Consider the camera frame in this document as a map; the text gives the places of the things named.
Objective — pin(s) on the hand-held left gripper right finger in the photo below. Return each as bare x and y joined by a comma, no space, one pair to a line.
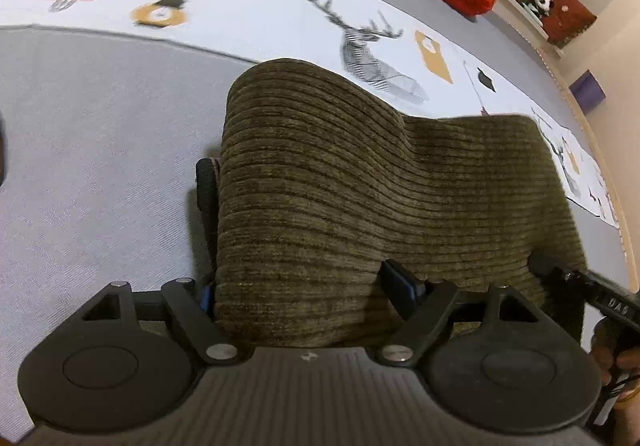
400,283

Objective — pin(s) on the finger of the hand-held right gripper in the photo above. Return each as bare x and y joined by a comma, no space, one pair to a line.
555,268

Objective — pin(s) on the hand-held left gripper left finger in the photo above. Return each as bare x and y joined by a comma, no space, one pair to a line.
206,300

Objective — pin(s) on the person's right hand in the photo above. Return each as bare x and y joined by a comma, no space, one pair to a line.
607,351

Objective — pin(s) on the purple box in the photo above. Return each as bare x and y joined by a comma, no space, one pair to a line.
587,91

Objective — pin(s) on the grey printed bed sheet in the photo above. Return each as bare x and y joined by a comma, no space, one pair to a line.
100,151

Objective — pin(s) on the dark red cushion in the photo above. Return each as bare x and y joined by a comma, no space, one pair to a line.
570,18

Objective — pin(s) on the white window ledge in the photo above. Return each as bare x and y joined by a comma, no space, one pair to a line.
525,16

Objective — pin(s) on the panda plush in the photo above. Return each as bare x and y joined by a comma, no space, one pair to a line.
544,2

